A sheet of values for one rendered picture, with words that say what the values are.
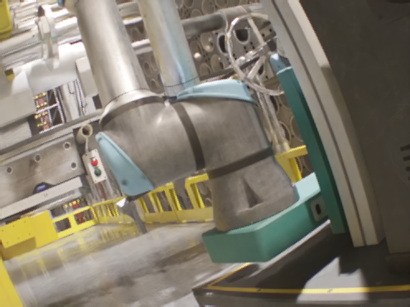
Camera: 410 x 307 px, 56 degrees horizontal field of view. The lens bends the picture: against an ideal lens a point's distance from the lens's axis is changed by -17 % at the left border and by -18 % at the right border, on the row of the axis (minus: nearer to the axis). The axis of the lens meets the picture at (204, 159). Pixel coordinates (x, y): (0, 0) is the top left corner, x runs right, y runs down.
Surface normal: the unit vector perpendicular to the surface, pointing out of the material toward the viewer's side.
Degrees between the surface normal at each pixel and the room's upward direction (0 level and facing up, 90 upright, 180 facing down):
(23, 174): 90
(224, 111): 88
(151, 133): 74
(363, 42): 90
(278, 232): 90
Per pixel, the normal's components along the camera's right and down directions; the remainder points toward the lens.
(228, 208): -0.69, -0.04
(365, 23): -0.77, 0.31
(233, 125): 0.16, -0.04
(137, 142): 0.04, -0.23
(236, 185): -0.40, -0.16
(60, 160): 0.40, -0.14
